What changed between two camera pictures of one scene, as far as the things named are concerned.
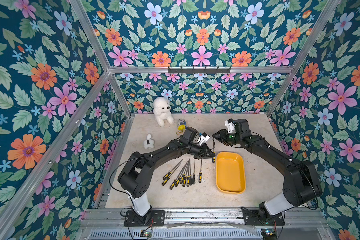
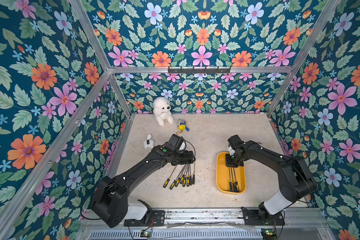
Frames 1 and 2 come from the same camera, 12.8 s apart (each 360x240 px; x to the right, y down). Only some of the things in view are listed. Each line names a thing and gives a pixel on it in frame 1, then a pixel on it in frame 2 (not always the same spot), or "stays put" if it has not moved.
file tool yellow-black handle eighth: (185, 179) stays put
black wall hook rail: (199, 70) stays put
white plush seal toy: (162, 111) stays put
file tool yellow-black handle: (170, 172) -> (230, 182)
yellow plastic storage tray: (230, 176) stays put
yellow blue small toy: (181, 126) stays put
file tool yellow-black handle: (193, 176) -> (233, 183)
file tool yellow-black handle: (200, 174) -> (193, 175)
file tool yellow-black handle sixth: (175, 180) stays put
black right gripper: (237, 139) -> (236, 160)
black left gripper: (202, 151) -> (185, 160)
